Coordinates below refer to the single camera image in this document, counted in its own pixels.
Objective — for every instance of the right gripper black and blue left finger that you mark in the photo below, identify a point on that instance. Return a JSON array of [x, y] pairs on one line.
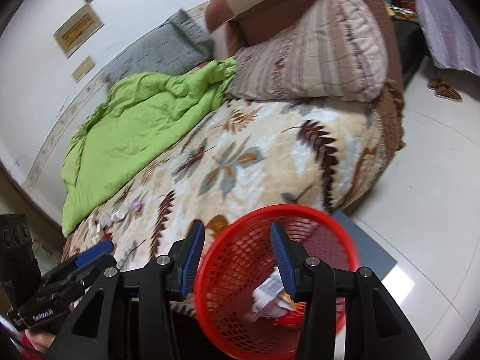
[[127, 315]]

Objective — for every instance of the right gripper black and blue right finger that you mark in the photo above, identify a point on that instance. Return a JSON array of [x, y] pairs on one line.
[[376, 327]]

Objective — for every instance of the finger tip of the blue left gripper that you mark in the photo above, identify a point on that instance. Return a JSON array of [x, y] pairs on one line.
[[103, 247]]

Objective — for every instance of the white spray bottle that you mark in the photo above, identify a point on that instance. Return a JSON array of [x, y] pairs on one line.
[[118, 216]]

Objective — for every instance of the crumpled white paper trash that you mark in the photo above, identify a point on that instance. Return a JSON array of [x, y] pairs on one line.
[[270, 299]]

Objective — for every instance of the person's left hand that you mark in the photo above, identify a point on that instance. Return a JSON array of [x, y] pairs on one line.
[[40, 340]]

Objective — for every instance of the grey floor mat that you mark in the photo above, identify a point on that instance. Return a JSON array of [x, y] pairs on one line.
[[371, 254]]

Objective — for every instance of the red plastic mesh basket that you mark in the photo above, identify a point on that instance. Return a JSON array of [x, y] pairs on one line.
[[241, 259]]

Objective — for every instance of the lime green quilt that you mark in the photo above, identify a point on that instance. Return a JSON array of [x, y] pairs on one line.
[[144, 114]]

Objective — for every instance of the floral leaf pattern blanket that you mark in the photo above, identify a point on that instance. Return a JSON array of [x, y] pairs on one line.
[[322, 153]]

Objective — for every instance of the grey pillow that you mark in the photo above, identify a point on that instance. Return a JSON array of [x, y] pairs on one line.
[[174, 47]]

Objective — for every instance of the brown patterned slippers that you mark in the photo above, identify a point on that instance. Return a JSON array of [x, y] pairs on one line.
[[444, 90]]

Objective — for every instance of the striped beige folded quilt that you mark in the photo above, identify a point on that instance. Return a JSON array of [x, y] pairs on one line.
[[336, 50]]

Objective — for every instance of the brown padded headboard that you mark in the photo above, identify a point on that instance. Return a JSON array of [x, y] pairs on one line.
[[249, 22]]

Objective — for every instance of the white lilac hanging cloth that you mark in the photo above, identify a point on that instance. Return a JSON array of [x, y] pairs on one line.
[[448, 38]]

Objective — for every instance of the small beige wall plate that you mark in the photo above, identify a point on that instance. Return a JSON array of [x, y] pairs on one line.
[[83, 69]]

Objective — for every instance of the framed wall picture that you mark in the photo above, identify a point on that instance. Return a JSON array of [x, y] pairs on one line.
[[77, 30]]

